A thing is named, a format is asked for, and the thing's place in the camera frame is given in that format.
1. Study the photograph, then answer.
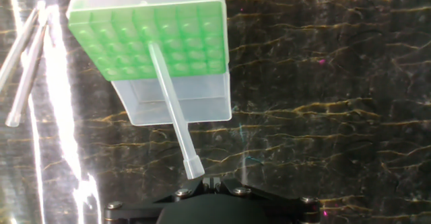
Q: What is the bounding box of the black marble mat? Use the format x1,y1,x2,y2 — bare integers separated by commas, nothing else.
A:
0,0,431,224

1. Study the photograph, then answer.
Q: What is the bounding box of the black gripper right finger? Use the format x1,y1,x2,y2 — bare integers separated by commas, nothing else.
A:
218,178,321,224

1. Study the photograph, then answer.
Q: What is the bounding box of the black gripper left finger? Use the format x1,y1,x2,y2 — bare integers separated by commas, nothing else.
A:
103,178,207,224

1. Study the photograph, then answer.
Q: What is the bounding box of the green pipette tip holder box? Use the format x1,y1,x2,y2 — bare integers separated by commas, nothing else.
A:
66,0,233,126

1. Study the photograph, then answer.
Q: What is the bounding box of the large clear pipette tip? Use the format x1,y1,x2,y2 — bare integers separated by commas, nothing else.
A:
0,7,40,91
5,21,48,128
147,42,205,180

